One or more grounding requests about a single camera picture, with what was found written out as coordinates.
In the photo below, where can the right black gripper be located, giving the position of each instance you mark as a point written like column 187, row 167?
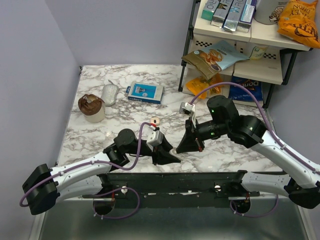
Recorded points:
column 190, row 143

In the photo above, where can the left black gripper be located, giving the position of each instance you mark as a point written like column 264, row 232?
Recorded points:
column 158, row 157

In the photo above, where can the white earbud charging case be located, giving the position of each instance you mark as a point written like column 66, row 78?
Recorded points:
column 173, row 151

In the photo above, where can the beige earbud charging case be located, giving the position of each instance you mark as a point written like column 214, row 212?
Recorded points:
column 155, row 121

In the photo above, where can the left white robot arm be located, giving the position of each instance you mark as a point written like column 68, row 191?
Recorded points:
column 47, row 186

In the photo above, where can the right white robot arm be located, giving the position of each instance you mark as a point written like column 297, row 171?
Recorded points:
column 300, row 181

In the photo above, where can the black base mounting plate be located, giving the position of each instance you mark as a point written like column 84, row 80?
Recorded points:
column 172, row 190

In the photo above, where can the orange snack bag lower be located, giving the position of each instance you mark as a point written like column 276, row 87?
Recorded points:
column 199, row 83

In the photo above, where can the blue Doritos bag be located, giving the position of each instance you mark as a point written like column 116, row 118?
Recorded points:
column 253, row 86

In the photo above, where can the blue Harry's razor box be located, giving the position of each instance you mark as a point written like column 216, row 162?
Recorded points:
column 144, row 92

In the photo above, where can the gold blue snack bag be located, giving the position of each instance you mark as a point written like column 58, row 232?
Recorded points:
column 214, row 59

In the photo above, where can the teal toothpaste box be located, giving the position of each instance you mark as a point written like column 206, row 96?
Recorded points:
column 209, row 9

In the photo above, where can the orange kettle chips bag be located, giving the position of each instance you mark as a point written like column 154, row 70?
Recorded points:
column 297, row 22

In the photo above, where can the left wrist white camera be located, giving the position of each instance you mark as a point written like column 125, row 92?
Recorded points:
column 156, row 137

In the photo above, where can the wrist white camera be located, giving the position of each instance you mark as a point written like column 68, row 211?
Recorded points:
column 190, row 110
column 156, row 137

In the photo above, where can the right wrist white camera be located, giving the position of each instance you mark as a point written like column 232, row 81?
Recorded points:
column 190, row 110

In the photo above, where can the black frame shelf rack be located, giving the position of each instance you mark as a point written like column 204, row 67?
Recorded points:
column 275, row 66

